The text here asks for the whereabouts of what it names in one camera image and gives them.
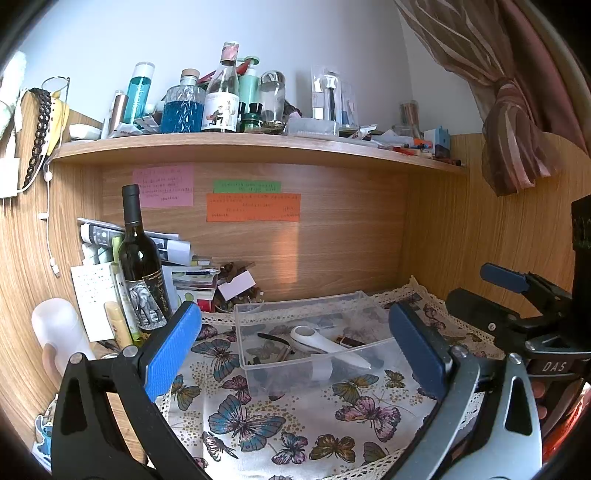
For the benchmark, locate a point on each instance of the blue cartoon sticker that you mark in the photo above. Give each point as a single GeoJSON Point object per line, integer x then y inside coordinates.
{"type": "Point", "coordinates": [45, 436]}

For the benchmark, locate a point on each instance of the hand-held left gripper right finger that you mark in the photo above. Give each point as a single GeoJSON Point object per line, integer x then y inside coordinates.
{"type": "Point", "coordinates": [415, 350]}

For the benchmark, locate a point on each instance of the blue pencil sharpener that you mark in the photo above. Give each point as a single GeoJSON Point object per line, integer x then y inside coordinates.
{"type": "Point", "coordinates": [437, 141]}

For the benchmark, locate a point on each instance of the glass with brown sticks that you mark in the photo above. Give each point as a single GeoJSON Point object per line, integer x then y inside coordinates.
{"type": "Point", "coordinates": [410, 117]}

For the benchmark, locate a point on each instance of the crumpled packets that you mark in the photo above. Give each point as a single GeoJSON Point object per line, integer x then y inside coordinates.
{"type": "Point", "coordinates": [138, 127]}

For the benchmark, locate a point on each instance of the blue glass bottle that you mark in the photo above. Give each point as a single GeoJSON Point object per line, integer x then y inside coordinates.
{"type": "Point", "coordinates": [182, 113]}

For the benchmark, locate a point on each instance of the butterfly print tablecloth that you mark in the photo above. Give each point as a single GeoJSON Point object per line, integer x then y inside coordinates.
{"type": "Point", "coordinates": [286, 429]}

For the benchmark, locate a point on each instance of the green pump bottle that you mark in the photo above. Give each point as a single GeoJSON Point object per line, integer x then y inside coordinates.
{"type": "Point", "coordinates": [249, 87]}

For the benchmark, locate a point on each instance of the clear glass jar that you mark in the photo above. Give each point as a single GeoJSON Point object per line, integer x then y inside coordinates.
{"type": "Point", "coordinates": [272, 97]}

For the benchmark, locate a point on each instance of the teal bottle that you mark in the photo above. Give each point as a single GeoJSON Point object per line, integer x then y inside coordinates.
{"type": "Point", "coordinates": [138, 94]}

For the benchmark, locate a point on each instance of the stack of papers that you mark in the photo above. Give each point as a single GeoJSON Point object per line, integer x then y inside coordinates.
{"type": "Point", "coordinates": [184, 267]}

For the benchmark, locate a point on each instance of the yellow tube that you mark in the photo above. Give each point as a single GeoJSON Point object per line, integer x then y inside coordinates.
{"type": "Point", "coordinates": [117, 323]}

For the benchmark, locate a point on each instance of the clear bottle white label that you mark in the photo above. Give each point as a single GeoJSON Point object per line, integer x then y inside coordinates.
{"type": "Point", "coordinates": [221, 106]}

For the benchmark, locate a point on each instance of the dark ink bottle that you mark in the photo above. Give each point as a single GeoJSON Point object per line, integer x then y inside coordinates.
{"type": "Point", "coordinates": [251, 120]}

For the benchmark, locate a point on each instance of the dark wine bottle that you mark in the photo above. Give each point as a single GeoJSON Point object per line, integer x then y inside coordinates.
{"type": "Point", "coordinates": [141, 267]}

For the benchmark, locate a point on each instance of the red white carton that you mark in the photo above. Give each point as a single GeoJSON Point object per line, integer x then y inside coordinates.
{"type": "Point", "coordinates": [196, 300]}

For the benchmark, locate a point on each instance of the orange sticky note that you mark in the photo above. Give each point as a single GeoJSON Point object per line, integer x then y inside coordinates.
{"type": "Point", "coordinates": [254, 207]}

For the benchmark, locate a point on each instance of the white handheld device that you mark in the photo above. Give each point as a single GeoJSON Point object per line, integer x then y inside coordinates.
{"type": "Point", "coordinates": [318, 344]}

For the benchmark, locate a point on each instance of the black tube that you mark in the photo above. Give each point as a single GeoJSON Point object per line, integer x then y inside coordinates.
{"type": "Point", "coordinates": [274, 338]}

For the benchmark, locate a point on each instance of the yellow cloth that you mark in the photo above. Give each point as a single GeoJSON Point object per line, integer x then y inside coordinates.
{"type": "Point", "coordinates": [60, 117]}

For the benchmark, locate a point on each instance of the small clear package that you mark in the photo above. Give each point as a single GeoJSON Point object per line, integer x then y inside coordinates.
{"type": "Point", "coordinates": [351, 108]}

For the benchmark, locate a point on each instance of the translucent white case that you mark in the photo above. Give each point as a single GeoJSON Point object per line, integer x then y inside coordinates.
{"type": "Point", "coordinates": [311, 126]}

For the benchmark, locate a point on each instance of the white handwritten note paper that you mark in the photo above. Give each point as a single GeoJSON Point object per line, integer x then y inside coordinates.
{"type": "Point", "coordinates": [92, 295]}

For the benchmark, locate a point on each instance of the white green tube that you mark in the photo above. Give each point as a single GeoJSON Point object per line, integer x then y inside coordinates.
{"type": "Point", "coordinates": [121, 286]}

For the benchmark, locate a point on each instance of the white power adapter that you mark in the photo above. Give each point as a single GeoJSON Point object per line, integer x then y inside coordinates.
{"type": "Point", "coordinates": [9, 177]}

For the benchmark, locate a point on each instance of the pile of pens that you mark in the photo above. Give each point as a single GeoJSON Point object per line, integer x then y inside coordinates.
{"type": "Point", "coordinates": [397, 143]}

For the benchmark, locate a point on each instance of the white plastic cup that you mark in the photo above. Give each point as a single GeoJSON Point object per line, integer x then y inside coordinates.
{"type": "Point", "coordinates": [57, 327]}

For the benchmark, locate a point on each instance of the pink sticky note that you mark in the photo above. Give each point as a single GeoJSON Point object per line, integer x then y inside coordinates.
{"type": "Point", "coordinates": [164, 184]}

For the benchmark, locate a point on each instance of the green sticky note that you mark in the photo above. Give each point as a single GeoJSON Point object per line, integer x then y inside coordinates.
{"type": "Point", "coordinates": [247, 187]}

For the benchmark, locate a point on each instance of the clear packaged razor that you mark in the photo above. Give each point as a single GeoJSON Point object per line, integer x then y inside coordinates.
{"type": "Point", "coordinates": [327, 92]}

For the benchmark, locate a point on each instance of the copper silver tube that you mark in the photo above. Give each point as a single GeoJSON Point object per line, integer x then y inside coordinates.
{"type": "Point", "coordinates": [120, 110]}

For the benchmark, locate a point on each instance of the brown striped curtain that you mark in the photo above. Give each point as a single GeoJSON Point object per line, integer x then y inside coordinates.
{"type": "Point", "coordinates": [517, 78]}

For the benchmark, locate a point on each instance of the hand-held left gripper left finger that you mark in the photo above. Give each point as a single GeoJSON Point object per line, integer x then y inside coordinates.
{"type": "Point", "coordinates": [171, 353]}

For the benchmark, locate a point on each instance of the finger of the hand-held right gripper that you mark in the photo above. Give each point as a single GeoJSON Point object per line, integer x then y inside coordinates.
{"type": "Point", "coordinates": [503, 277]}
{"type": "Point", "coordinates": [480, 314]}

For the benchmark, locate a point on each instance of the wooden shelf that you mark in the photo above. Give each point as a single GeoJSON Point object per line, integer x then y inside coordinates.
{"type": "Point", "coordinates": [254, 150]}

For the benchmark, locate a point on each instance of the clear plastic box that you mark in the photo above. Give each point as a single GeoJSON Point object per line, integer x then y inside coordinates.
{"type": "Point", "coordinates": [281, 378]}

